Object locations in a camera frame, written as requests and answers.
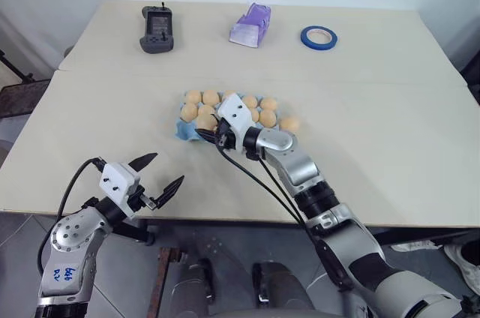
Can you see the tan egg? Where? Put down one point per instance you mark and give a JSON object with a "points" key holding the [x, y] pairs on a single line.
{"points": [[255, 114], [189, 111], [210, 96], [269, 104], [206, 109], [290, 123], [250, 101], [228, 92], [267, 118], [205, 121], [193, 96]]}

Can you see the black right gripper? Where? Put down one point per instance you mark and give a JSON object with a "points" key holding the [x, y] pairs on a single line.
{"points": [[227, 137]]}

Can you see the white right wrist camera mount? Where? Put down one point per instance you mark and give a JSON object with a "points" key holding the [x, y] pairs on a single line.
{"points": [[236, 112]]}

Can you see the black chair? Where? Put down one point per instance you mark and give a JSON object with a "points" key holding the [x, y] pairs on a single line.
{"points": [[20, 96]]}

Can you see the white sneaker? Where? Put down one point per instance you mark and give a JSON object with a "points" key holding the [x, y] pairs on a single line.
{"points": [[467, 265], [410, 247]]}

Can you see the rusty metal bar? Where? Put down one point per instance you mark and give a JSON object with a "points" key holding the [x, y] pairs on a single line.
{"points": [[165, 280]]}

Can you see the blue tape roll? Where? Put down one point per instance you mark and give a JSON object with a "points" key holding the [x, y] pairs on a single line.
{"points": [[304, 37]]}

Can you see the blue egg carton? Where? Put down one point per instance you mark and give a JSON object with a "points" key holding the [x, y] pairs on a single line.
{"points": [[184, 129]]}

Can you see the black table leg with caster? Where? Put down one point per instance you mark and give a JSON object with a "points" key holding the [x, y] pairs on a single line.
{"points": [[131, 231]]}

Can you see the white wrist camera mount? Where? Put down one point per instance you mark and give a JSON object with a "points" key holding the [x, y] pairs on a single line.
{"points": [[114, 179], [236, 112]]}

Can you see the grey handheld remote controller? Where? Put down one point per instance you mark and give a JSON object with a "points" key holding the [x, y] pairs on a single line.
{"points": [[157, 31]]}

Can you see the dark rounded shape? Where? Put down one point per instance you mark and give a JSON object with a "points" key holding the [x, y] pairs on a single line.
{"points": [[195, 288]]}

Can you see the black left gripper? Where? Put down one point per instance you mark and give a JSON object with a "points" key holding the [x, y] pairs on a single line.
{"points": [[139, 198]]}

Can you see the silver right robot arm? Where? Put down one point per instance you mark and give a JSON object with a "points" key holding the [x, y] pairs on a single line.
{"points": [[337, 228]]}

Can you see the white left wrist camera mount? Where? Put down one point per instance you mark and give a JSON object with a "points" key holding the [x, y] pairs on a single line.
{"points": [[114, 179]]}

